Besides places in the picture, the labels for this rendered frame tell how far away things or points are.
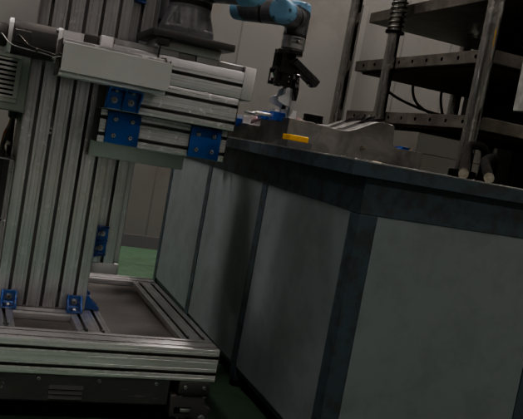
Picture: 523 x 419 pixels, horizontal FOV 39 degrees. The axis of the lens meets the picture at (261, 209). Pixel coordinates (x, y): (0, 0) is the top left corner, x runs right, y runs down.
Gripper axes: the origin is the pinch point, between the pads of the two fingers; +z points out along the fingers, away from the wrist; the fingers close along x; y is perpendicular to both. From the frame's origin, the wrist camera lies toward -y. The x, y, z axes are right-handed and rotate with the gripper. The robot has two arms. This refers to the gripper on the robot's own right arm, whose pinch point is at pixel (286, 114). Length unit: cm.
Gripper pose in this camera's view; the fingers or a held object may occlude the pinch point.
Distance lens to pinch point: 243.8
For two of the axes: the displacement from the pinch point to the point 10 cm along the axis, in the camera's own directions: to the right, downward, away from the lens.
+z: -1.8, 9.8, 0.9
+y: -9.3, -1.4, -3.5
